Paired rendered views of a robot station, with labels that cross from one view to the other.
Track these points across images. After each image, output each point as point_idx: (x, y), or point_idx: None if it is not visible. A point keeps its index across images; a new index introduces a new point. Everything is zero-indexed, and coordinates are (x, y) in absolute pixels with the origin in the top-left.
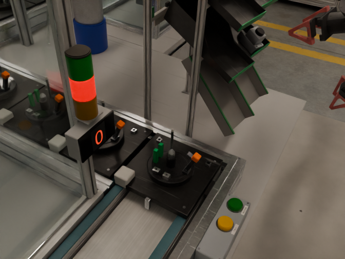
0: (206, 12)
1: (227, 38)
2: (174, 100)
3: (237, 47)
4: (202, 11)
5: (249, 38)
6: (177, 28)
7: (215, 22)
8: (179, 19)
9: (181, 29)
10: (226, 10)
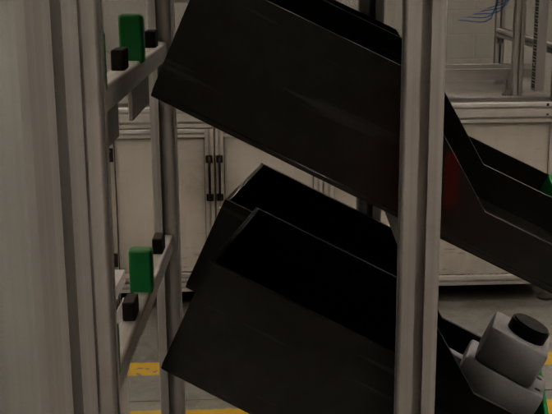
0: (310, 303)
1: (438, 386)
2: None
3: (497, 412)
4: (432, 268)
5: (501, 366)
6: (255, 397)
7: (365, 335)
8: (261, 349)
9: (282, 396)
10: (537, 237)
